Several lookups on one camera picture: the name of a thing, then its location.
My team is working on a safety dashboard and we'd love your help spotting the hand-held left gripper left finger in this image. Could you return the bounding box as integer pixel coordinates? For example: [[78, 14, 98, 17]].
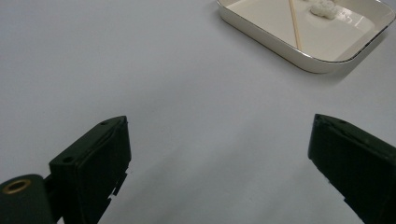
[[49, 115, 133, 224]]

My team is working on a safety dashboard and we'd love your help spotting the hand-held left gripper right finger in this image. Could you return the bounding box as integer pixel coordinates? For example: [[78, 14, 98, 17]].
[[307, 113, 396, 224]]

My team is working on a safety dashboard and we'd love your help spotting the white rectangular tray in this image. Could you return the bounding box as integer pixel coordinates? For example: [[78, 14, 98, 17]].
[[217, 0, 396, 75]]

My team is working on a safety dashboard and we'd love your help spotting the thin wooden skewer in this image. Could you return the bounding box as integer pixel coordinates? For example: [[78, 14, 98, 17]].
[[288, 0, 304, 51]]

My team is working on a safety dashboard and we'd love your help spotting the white lumpy food piece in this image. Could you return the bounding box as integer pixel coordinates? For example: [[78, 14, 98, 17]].
[[309, 0, 341, 21]]

